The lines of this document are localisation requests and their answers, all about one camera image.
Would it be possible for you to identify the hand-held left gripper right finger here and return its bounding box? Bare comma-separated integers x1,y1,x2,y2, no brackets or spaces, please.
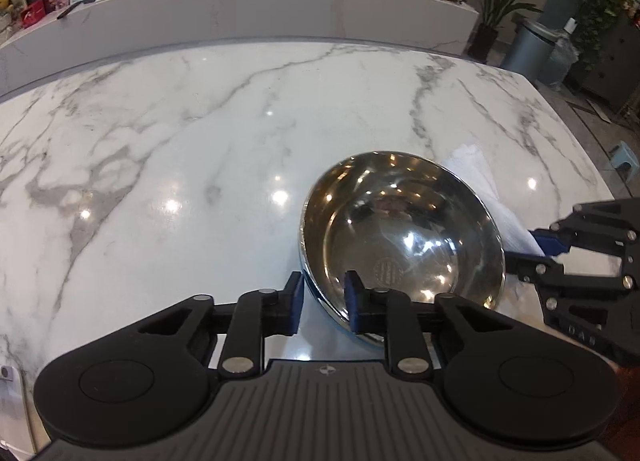
344,269,513,382

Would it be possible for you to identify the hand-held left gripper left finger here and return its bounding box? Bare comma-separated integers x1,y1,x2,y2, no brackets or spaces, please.
137,270,306,382

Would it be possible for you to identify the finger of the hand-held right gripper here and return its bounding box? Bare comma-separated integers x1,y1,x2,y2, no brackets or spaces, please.
531,198,640,264
504,243,640,294

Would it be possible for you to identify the white paper towel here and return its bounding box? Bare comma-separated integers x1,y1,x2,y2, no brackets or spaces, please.
441,142,547,288

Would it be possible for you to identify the blue steel bowl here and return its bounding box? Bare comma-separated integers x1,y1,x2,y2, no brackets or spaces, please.
298,151,507,348

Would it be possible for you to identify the small teal stool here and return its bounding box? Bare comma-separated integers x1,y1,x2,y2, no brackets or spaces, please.
611,140,640,183

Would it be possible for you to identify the grey cabinet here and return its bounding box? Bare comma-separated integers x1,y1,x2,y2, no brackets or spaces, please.
579,10,640,113

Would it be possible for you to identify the clear plastic bag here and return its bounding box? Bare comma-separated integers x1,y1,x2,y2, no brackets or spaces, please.
541,18,582,90

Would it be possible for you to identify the grey trash can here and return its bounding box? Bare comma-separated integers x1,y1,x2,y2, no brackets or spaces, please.
499,16,567,83

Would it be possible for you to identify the potted long-leaf plant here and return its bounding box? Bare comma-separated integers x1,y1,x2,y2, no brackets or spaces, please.
464,0,553,63

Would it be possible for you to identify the green vine plant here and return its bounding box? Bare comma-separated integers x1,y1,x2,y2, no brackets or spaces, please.
574,0,637,73

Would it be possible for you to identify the red box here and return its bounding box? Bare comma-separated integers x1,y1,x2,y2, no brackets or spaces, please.
21,0,49,30

